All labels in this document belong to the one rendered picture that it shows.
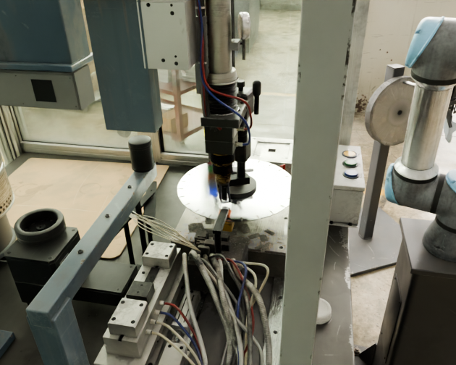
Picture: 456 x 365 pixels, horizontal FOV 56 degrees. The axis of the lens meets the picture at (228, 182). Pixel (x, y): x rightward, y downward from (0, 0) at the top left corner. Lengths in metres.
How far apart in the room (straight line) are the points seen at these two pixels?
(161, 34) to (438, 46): 0.61
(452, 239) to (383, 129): 0.92
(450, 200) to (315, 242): 0.89
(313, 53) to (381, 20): 3.79
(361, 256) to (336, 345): 1.42
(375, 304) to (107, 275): 1.45
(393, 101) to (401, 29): 2.11
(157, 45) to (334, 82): 0.51
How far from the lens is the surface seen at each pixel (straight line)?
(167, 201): 1.53
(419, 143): 1.23
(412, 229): 1.48
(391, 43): 4.22
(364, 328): 2.15
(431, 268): 1.35
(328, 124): 0.38
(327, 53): 0.36
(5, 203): 1.35
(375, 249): 2.54
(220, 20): 0.86
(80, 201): 1.60
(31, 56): 1.04
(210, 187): 1.21
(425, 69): 1.12
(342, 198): 1.37
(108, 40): 0.87
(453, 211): 1.32
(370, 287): 2.34
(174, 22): 0.81
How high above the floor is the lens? 1.58
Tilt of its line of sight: 31 degrees down
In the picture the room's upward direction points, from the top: 1 degrees counter-clockwise
